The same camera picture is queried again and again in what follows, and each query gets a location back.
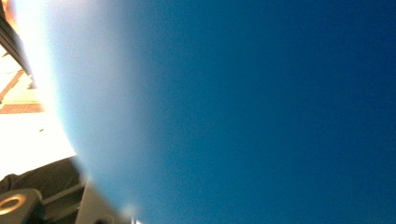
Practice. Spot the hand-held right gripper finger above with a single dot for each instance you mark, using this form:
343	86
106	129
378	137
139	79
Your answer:
40	177

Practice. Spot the blue bottle with white cap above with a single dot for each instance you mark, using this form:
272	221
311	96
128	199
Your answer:
236	109

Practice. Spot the white sheet mat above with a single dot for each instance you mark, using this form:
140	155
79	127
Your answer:
28	143

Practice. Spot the brown cardboard box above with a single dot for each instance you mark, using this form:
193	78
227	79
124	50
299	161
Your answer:
18	108

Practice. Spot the black metal post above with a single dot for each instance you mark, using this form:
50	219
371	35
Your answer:
12	46

